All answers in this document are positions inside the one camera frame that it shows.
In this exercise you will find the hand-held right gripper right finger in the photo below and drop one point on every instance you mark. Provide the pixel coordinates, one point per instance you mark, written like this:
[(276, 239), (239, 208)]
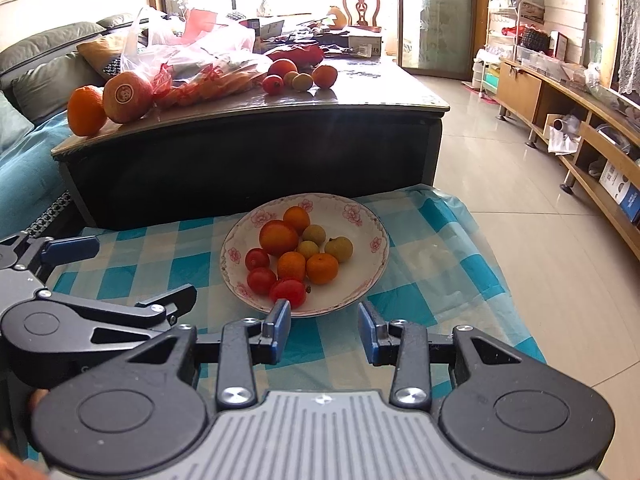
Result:
[(367, 332)]

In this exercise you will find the black basket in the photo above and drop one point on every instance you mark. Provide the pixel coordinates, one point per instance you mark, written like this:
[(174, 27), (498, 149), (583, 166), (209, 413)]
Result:
[(534, 39)]

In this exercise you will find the brown patterned cushion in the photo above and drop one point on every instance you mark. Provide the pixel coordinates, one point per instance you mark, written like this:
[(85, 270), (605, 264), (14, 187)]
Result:
[(100, 55)]

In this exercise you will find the large orange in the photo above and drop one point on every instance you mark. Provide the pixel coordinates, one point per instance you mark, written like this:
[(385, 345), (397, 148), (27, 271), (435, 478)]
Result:
[(86, 110)]

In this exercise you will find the white lace cloth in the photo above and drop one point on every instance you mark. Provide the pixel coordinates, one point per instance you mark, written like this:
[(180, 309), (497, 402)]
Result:
[(630, 45)]

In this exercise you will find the grey leather sofa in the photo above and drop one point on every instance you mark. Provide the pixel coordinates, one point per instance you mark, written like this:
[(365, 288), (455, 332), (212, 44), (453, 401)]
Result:
[(45, 60)]

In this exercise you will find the brown longan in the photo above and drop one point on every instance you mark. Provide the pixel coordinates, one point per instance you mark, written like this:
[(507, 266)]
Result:
[(302, 82), (315, 233), (290, 78), (307, 249), (339, 249)]

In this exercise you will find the wooden TV cabinet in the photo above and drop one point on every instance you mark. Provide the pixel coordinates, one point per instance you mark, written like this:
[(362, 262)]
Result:
[(525, 85)]

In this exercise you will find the blue box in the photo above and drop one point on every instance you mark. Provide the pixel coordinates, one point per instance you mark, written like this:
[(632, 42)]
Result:
[(632, 206)]

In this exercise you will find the dark coffee table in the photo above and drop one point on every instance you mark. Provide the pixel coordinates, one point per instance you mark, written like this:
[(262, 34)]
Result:
[(250, 160)]

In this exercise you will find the white floral plate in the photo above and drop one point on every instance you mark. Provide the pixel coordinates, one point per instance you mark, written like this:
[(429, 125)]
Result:
[(360, 240)]

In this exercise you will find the white cardboard box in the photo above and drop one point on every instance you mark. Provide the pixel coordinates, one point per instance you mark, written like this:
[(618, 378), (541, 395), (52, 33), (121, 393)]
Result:
[(365, 43)]

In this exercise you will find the white plastic bag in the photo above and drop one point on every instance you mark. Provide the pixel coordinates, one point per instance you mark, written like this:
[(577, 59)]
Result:
[(200, 40)]

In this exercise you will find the wooden chair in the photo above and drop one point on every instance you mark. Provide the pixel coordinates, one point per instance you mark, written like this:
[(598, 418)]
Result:
[(361, 7)]

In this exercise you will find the stickered orange grapefruit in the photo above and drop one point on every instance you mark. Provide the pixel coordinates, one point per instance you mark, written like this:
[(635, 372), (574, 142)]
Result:
[(127, 96)]

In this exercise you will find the blue checked tablecloth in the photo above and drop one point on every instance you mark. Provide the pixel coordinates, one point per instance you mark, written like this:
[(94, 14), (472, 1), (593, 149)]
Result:
[(425, 280)]

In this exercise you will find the red cloth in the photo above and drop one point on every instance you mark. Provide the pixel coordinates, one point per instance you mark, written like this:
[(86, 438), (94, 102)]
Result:
[(295, 55)]

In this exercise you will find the white storage rack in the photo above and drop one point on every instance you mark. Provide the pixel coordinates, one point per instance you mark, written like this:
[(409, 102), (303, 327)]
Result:
[(487, 75)]

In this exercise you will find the white paper bundle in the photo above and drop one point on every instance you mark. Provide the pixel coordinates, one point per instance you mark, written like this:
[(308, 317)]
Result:
[(562, 134)]

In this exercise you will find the pink floor mat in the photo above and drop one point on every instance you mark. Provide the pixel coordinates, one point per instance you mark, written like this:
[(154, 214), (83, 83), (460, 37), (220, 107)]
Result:
[(480, 94)]

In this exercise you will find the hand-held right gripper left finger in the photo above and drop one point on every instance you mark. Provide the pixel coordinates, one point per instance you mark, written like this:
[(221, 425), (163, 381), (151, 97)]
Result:
[(281, 327)]

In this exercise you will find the glass sliding door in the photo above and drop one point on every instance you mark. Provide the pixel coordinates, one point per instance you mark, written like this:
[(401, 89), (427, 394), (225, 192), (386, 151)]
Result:
[(440, 10)]

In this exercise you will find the person's left hand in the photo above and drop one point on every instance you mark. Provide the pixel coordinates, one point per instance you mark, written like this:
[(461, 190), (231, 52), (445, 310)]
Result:
[(38, 401)]

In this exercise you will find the red cherry tomato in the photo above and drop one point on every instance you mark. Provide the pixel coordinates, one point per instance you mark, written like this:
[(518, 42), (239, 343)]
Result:
[(261, 280), (257, 258), (272, 84), (288, 292)]

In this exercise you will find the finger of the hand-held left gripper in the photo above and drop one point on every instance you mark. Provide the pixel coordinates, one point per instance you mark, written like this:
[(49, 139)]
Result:
[(165, 305), (70, 250)]

